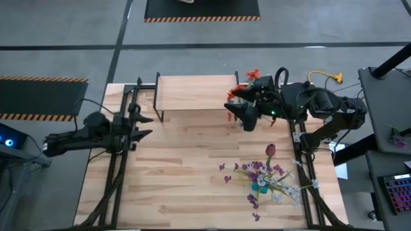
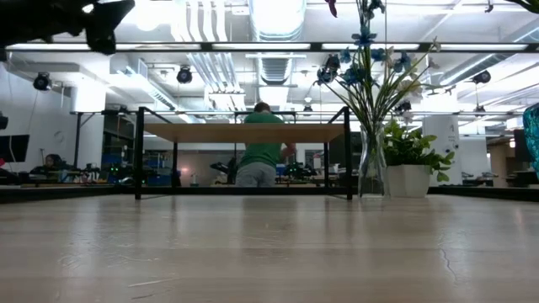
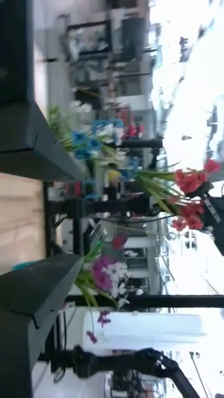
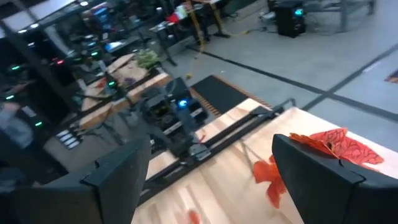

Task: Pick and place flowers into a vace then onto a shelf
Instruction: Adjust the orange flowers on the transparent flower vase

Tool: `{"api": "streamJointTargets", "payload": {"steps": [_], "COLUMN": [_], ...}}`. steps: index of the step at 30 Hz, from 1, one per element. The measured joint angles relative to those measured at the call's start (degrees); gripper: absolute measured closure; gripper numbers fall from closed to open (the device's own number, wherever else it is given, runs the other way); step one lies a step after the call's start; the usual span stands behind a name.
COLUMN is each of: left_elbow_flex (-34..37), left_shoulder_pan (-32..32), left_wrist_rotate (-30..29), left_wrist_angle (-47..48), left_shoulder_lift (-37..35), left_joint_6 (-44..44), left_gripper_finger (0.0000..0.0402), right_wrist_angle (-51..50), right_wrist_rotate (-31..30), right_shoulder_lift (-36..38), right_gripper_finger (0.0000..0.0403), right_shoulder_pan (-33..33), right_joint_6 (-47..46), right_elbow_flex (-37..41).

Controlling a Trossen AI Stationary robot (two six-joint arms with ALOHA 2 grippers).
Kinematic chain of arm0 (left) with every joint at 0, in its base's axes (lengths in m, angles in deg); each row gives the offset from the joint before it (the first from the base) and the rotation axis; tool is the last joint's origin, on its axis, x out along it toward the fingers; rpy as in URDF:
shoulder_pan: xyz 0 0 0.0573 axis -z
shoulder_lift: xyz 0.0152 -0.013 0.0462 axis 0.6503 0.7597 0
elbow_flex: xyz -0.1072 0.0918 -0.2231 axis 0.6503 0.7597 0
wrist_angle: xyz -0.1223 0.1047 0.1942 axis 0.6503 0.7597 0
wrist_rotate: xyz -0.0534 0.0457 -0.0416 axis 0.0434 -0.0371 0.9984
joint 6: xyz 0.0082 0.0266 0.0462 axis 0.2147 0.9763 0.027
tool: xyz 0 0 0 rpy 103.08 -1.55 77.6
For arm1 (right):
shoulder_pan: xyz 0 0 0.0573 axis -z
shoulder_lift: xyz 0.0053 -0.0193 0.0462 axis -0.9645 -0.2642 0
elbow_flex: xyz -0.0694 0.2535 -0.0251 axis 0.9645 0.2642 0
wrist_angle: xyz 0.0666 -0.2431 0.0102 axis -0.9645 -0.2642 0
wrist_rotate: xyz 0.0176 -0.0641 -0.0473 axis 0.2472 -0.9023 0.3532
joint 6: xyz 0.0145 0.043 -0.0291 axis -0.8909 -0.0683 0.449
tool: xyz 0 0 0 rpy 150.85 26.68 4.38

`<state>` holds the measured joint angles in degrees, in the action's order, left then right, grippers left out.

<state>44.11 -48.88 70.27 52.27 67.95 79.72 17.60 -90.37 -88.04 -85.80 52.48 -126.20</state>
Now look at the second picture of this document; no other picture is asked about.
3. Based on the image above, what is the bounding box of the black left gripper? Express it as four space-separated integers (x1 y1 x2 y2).
0 0 136 56

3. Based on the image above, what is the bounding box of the purple flower bunch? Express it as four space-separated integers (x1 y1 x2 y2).
324 0 539 19

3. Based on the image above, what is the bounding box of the blue flower bunch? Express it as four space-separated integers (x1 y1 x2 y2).
315 0 416 127

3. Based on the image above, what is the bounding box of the white veined flower bunch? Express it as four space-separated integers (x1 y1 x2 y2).
393 36 458 127

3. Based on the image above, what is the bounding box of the clear glass vase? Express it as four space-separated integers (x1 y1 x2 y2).
356 120 387 199

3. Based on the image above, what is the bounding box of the teal glass vase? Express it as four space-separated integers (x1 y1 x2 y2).
522 103 539 180

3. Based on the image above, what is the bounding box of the plain white column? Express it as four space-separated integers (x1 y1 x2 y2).
69 83 107 169

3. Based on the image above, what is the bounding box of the person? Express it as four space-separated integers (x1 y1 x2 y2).
41 153 67 173
234 101 296 189

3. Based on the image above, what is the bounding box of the green plant in white pot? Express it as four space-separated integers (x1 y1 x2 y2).
381 120 456 199

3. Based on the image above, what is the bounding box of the white column with sign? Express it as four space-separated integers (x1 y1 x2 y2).
422 114 461 186

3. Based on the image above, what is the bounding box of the dark computer monitor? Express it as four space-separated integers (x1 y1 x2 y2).
513 127 539 169

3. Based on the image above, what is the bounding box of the distant black workstation frame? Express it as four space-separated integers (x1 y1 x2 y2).
69 107 130 172

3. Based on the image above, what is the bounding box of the wooden shelf with black frame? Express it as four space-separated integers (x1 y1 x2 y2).
133 105 354 201

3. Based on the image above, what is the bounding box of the black overhead frame beam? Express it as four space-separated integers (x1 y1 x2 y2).
3 40 539 54

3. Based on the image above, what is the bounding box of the black wall monitor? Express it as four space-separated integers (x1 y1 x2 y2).
0 134 30 163

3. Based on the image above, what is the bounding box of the silver ventilation duct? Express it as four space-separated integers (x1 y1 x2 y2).
248 0 308 88

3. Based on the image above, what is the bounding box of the black metal table frame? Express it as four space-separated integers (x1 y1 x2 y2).
0 183 539 205

